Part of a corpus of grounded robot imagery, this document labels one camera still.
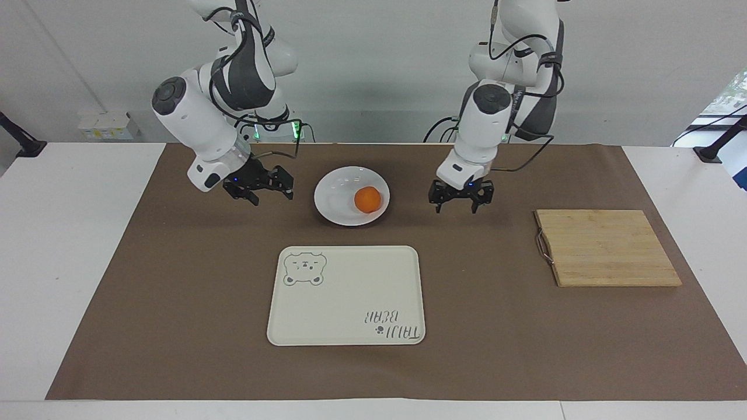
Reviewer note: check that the wooden cutting board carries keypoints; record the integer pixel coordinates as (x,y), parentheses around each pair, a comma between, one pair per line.
(607,248)

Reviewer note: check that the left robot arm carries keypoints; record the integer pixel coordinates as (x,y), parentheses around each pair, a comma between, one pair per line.
(487,125)

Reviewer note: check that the white tray with bear print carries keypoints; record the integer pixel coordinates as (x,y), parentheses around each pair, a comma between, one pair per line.
(344,297)

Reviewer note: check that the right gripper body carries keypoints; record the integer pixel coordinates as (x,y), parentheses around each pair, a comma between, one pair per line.
(251,172)

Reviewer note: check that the black stand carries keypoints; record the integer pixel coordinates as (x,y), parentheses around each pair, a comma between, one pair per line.
(23,146)
(715,149)

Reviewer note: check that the orange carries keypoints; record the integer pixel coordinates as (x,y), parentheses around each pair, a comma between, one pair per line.
(367,199)

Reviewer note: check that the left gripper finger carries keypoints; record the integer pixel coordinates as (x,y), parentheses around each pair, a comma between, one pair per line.
(439,195)
(483,197)

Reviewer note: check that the white round plate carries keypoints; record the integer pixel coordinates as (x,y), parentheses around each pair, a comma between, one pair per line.
(338,198)

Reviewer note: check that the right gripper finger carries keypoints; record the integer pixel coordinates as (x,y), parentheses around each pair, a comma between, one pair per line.
(284,181)
(247,196)

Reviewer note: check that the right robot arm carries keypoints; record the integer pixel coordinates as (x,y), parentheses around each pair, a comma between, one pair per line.
(192,125)

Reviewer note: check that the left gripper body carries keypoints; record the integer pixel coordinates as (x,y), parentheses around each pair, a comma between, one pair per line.
(464,191)

